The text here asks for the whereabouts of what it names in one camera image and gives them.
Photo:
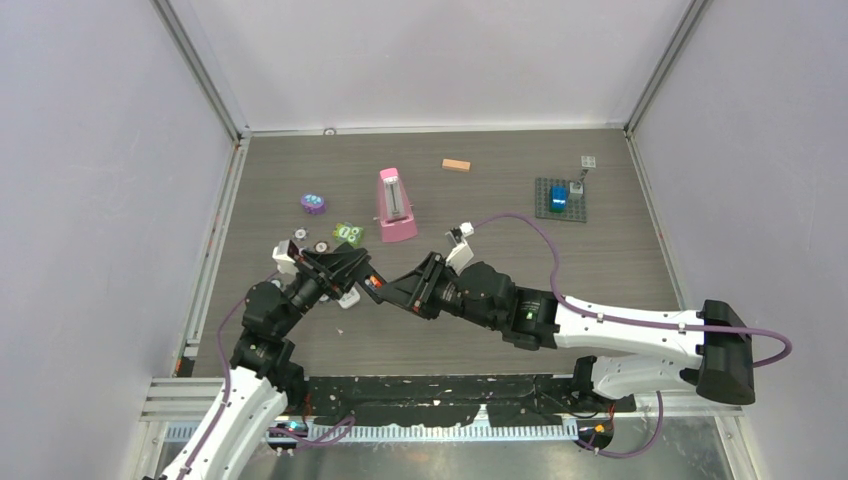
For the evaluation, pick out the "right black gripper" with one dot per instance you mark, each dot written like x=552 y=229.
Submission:
x=412 y=291

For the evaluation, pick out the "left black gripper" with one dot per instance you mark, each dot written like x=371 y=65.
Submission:
x=333 y=270

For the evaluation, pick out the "white remote control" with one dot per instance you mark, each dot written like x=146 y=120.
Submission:
x=349 y=299

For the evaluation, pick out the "black bar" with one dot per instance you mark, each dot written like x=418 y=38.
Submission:
x=363 y=273

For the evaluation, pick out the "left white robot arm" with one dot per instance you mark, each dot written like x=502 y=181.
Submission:
x=260 y=380

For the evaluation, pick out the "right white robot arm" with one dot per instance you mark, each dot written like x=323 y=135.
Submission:
x=707 y=351

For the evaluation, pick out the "green monster toy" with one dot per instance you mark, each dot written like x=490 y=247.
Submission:
x=348 y=233

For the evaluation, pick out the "purple round toy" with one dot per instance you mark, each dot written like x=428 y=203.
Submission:
x=313 y=204

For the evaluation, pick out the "pink metronome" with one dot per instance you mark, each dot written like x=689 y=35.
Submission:
x=395 y=215

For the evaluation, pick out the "wooden block far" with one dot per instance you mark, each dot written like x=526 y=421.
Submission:
x=456 y=165

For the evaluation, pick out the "blue lego brick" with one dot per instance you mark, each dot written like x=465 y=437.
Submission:
x=558 y=199

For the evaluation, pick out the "grey lego baseplate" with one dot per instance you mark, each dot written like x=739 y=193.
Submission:
x=576 y=210

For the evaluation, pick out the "grey lego tower piece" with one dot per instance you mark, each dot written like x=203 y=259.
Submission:
x=577 y=187

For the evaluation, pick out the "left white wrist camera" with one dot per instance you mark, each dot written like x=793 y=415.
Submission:
x=287 y=256

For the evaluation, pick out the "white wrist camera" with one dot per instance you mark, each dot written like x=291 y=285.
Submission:
x=287 y=256
x=461 y=253

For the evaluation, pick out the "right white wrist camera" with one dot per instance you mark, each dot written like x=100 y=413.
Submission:
x=461 y=253

